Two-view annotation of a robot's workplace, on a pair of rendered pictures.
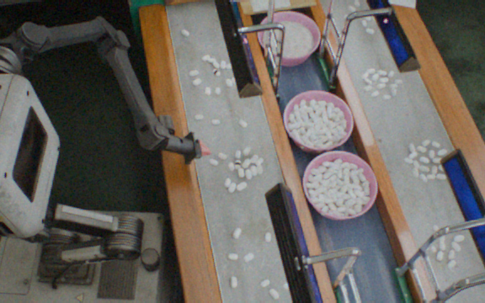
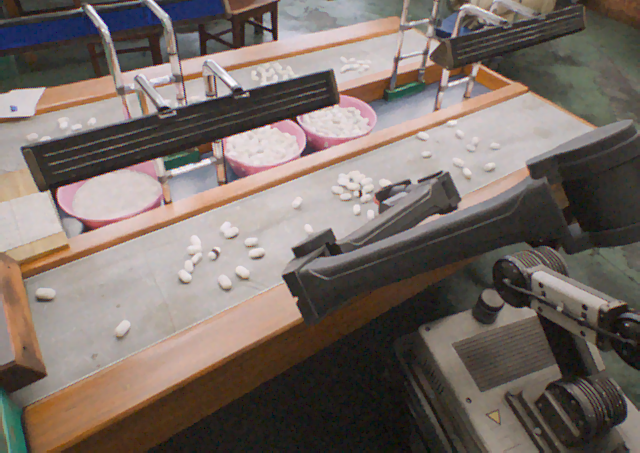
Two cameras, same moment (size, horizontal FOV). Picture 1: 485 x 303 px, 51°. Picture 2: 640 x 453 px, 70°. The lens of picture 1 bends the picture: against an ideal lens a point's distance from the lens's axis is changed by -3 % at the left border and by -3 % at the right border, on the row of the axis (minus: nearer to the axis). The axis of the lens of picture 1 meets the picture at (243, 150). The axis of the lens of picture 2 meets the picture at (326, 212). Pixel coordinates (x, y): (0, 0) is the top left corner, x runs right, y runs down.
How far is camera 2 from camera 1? 1.84 m
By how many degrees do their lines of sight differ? 63
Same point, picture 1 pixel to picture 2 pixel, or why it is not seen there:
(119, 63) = (365, 233)
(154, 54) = (198, 355)
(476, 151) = (253, 51)
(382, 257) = (378, 107)
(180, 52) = (175, 322)
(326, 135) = (276, 139)
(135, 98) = (413, 202)
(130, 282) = (522, 327)
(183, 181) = not seen: hidden behind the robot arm
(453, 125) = (228, 62)
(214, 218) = not seen: hidden behind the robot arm
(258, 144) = (318, 185)
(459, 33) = not seen: outside the picture
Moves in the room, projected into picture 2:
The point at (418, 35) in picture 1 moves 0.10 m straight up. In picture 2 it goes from (98, 85) to (89, 57)
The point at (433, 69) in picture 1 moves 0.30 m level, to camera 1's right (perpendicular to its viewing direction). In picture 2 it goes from (153, 74) to (146, 40)
